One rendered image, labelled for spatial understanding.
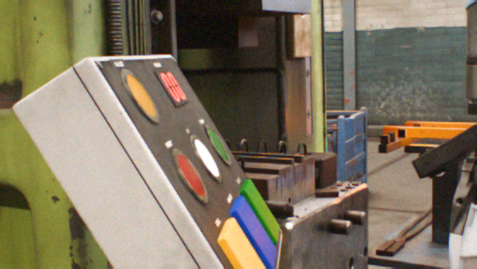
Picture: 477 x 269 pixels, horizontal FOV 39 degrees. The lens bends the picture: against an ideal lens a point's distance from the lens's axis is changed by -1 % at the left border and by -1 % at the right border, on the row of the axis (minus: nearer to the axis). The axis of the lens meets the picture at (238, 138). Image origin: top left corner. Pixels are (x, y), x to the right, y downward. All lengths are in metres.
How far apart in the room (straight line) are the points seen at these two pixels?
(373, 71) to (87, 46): 8.28
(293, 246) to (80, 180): 0.64
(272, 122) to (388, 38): 7.61
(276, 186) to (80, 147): 0.69
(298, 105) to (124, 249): 1.08
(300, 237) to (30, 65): 0.52
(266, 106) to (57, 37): 0.68
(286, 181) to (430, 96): 7.80
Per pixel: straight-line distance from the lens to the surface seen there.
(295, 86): 1.58
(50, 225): 1.05
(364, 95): 9.24
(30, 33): 1.04
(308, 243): 1.20
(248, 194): 0.78
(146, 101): 0.61
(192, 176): 0.61
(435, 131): 1.65
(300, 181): 1.29
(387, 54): 9.12
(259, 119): 1.56
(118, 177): 0.55
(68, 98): 0.56
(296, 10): 1.27
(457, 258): 0.78
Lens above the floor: 1.20
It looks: 7 degrees down
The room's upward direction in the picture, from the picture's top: 2 degrees counter-clockwise
